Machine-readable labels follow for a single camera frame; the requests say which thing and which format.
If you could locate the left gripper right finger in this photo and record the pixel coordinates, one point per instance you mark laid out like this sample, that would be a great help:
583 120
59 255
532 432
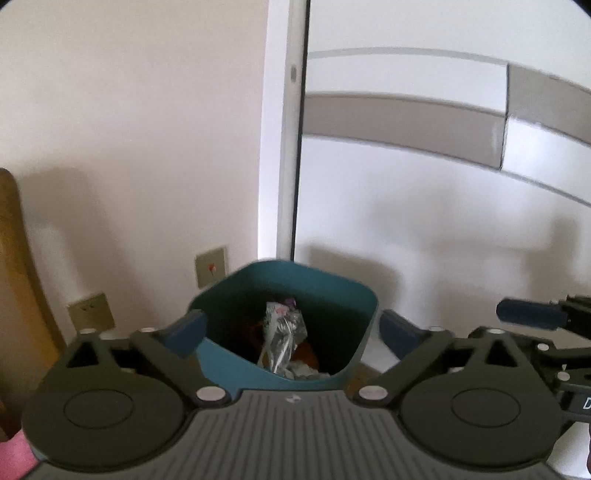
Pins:
417 350

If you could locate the grey wall switch red dot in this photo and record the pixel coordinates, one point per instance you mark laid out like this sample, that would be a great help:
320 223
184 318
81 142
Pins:
210 267

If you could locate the red plastic bag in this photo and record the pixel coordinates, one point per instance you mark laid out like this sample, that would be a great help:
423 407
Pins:
305 354

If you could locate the wooden chair frame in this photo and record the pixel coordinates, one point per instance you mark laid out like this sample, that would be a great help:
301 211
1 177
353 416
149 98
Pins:
31 341

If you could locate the pink cloth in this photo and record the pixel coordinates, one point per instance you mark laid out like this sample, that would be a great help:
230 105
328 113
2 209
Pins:
16 458

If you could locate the dark teal trash bin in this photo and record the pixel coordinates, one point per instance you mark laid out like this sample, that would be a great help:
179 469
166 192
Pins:
338 313

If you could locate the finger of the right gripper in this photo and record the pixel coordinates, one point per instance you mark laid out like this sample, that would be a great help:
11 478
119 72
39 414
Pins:
536 315

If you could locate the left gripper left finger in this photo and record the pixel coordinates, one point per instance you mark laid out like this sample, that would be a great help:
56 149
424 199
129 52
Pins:
168 351

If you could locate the grey wall power socket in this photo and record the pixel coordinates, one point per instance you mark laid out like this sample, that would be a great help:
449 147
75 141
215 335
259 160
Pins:
91 313

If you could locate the clear plastic wrapper trash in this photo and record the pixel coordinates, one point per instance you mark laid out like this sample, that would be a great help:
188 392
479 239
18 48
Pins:
283 330

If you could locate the crumpled paper trash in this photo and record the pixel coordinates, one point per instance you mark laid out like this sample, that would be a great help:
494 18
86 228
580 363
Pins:
298 370

